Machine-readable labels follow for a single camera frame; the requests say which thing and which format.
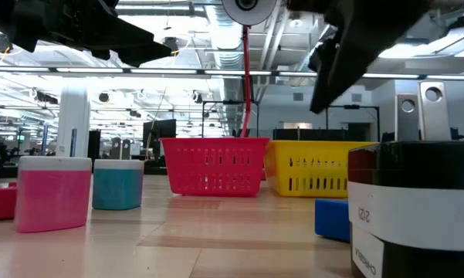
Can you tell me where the blue small digital display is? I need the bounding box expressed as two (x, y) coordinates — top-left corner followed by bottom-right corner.
(314, 198), (351, 243)

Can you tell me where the black ceiling-mounted device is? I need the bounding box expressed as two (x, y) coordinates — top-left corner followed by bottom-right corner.
(164, 36), (180, 53)
(0, 34), (15, 54)

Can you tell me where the black tall background cabinet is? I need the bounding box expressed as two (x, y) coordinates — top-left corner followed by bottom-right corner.
(87, 130), (101, 160)

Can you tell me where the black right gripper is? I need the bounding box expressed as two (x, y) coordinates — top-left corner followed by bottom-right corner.
(287, 0), (433, 114)

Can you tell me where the black USB wall charger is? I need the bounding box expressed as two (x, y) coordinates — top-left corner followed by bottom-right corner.
(347, 80), (464, 278)

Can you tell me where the yellow plastic basket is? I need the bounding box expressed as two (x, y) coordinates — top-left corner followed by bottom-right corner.
(263, 139), (376, 198)

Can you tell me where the red desk lamp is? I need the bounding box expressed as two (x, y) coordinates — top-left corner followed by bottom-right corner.
(221, 0), (278, 181)

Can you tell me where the red small digital display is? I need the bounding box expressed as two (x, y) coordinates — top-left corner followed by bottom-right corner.
(0, 181), (19, 221)

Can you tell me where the black low background partition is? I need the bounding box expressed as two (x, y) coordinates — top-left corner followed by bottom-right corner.
(272, 128), (371, 142)

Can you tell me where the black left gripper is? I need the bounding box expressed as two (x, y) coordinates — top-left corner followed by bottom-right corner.
(0, 0), (173, 68)

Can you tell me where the teal white USB wall charger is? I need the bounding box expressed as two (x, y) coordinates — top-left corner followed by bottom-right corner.
(92, 136), (146, 212)

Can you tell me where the red plastic basket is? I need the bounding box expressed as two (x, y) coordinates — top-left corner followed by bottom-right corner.
(158, 137), (270, 198)

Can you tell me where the black background monitor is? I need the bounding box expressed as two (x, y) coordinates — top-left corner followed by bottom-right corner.
(142, 118), (178, 155)

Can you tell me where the pink white USB wall charger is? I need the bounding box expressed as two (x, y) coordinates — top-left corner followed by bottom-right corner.
(14, 155), (93, 234)

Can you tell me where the black background workstation frame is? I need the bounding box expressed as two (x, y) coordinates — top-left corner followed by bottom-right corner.
(326, 104), (380, 142)

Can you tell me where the black metal table frame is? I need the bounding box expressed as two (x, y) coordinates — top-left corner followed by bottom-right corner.
(0, 156), (169, 181)

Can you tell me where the long linear ceiling light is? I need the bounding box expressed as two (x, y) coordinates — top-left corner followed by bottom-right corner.
(0, 66), (464, 80)

